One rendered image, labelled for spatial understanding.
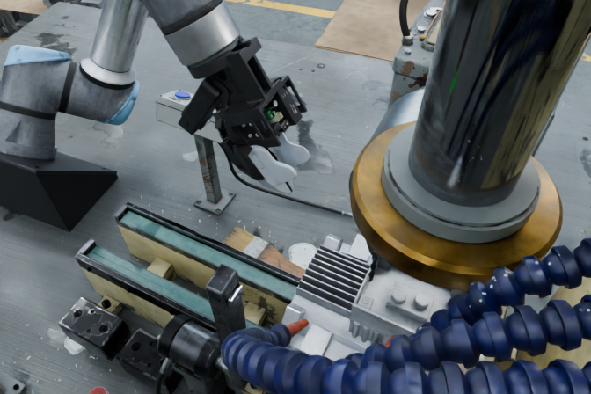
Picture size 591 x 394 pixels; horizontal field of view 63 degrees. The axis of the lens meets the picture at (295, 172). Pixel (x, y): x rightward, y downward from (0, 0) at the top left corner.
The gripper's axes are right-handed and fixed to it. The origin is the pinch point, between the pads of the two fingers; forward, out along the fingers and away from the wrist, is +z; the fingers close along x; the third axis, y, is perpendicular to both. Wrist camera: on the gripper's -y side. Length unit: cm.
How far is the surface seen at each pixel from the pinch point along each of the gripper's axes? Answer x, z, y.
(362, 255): 0.4, 14.0, 6.3
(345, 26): 207, 53, -111
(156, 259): -3.4, 14.4, -39.1
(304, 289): -9.0, 10.4, 3.1
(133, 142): 24, 3, -67
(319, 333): -12.8, 13.7, 5.8
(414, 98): 29.0, 6.8, 7.5
